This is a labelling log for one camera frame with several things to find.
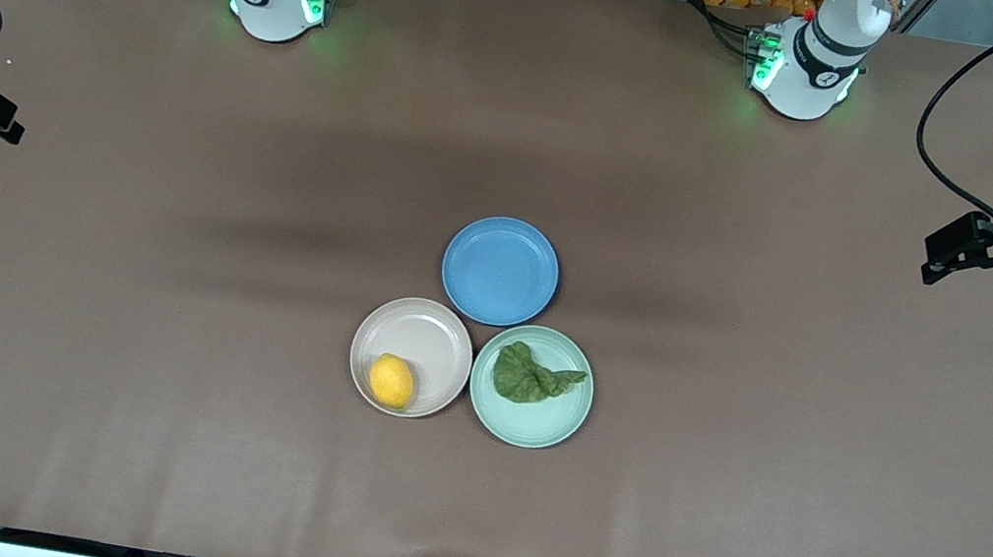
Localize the yellow lemon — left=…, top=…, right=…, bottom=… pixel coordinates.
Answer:
left=364, top=350, right=420, bottom=413

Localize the green lettuce leaf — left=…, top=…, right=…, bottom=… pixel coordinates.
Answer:
left=488, top=338, right=592, bottom=414

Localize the pale green plate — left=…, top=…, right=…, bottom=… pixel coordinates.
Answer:
left=461, top=316, right=604, bottom=458

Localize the blue plate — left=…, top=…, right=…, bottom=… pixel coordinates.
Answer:
left=434, top=208, right=568, bottom=336

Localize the beige plate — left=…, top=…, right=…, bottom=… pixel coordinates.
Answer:
left=341, top=288, right=482, bottom=427

